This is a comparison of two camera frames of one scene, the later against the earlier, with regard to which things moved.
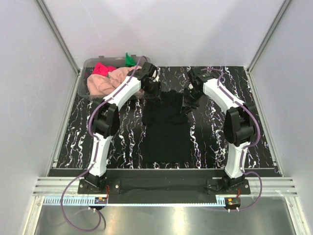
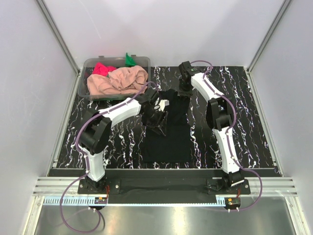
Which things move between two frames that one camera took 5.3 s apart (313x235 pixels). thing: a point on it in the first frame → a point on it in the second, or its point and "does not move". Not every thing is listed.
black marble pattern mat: [124, 147] does not move
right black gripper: [187, 104] → [181, 93]
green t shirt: [129, 62] does not move
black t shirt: [166, 129] does not move
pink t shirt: [99, 84] does not move
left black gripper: [157, 93] → [160, 124]
